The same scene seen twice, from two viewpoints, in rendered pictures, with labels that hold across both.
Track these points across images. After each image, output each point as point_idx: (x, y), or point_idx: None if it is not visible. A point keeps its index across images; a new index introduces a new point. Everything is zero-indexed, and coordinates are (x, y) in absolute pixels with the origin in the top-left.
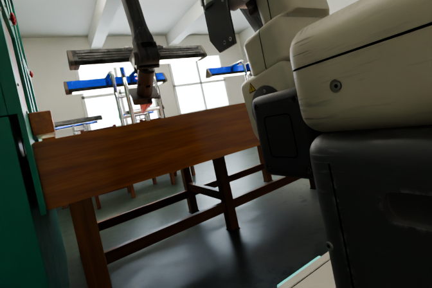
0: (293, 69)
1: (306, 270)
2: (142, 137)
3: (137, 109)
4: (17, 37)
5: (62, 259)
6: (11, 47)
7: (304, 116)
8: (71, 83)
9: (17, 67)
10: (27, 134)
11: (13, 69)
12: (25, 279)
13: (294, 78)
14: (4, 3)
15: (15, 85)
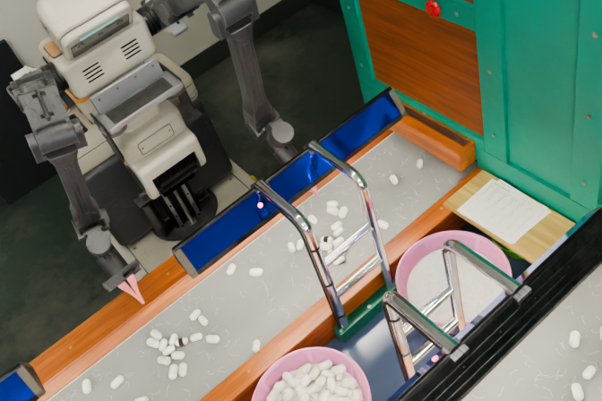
0: (192, 81)
1: None
2: None
3: (371, 261)
4: (579, 32)
5: None
6: (440, 41)
7: (197, 91)
8: (586, 217)
9: (476, 71)
10: (362, 94)
11: (354, 53)
12: None
13: (193, 83)
14: None
15: (355, 63)
